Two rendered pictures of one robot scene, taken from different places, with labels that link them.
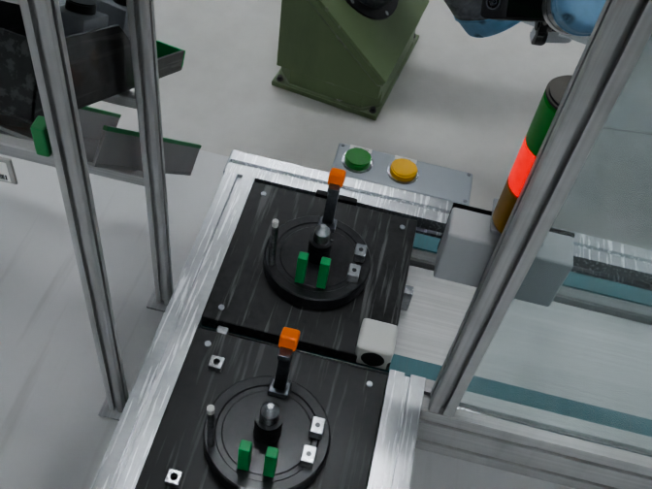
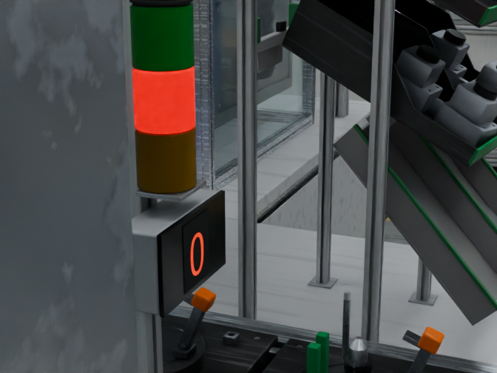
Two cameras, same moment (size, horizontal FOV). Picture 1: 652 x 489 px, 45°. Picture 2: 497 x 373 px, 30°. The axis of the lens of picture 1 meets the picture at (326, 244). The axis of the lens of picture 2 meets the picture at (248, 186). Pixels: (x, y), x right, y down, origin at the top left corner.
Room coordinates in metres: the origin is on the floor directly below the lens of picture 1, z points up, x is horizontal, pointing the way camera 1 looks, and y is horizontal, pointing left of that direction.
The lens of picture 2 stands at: (0.80, -0.85, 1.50)
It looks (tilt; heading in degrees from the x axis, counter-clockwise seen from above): 18 degrees down; 108
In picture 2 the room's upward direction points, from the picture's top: straight up
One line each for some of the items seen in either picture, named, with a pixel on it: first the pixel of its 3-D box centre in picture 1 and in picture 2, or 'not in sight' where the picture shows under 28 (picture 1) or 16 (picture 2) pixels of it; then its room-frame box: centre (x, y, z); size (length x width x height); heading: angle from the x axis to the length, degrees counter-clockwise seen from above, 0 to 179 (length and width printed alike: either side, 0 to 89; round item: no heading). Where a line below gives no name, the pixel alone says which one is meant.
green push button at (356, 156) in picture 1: (357, 161); not in sight; (0.85, -0.02, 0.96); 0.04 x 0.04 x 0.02
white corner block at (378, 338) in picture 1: (375, 343); not in sight; (0.53, -0.08, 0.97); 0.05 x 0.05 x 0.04; 85
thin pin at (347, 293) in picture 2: (273, 243); (346, 326); (0.61, 0.06, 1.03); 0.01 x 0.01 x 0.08
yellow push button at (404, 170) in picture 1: (403, 172); not in sight; (0.84, -0.09, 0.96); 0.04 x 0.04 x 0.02
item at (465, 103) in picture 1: (335, 76); not in sight; (1.18, 0.04, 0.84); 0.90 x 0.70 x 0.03; 74
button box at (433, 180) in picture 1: (399, 185); not in sight; (0.84, -0.09, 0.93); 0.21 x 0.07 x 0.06; 85
